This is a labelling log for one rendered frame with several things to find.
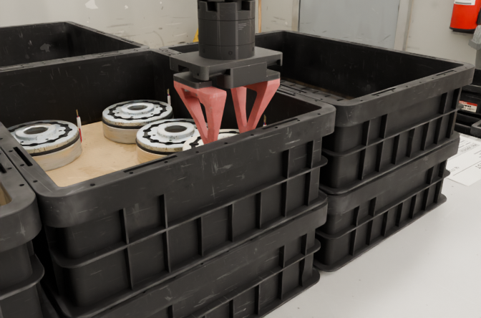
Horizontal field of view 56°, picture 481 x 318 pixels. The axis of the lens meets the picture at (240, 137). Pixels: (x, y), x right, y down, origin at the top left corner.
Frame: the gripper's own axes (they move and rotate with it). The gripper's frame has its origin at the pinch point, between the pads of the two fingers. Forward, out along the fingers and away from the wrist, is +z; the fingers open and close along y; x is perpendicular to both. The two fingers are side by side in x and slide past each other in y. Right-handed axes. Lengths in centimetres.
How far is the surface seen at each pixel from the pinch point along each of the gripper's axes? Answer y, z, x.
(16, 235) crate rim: 23.6, -2.1, 9.0
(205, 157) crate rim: 9.1, -3.4, 9.0
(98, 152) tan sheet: 8.0, 5.9, -18.1
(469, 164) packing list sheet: -55, 19, 4
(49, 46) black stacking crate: -2, 1, -70
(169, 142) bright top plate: 2.3, 2.9, -8.8
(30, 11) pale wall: -72, 22, -348
